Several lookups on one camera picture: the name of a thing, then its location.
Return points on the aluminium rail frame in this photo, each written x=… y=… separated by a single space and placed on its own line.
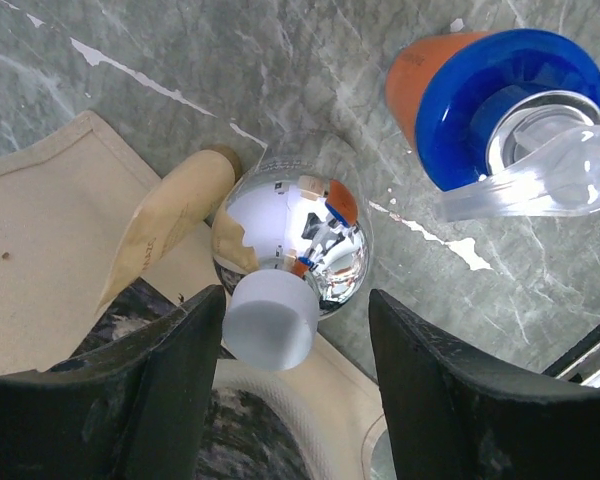
x=577 y=369

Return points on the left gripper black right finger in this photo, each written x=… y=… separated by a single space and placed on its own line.
x=454 y=411

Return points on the chrome bottle white cap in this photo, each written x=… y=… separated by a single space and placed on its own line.
x=291 y=247

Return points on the orange pump bottle blue collar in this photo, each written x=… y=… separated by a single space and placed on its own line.
x=504 y=123

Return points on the cream canvas tote bag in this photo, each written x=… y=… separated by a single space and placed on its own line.
x=65 y=203

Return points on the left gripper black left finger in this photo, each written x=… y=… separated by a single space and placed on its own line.
x=131 y=409

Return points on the beige squeeze tube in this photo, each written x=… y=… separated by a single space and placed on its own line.
x=171 y=210

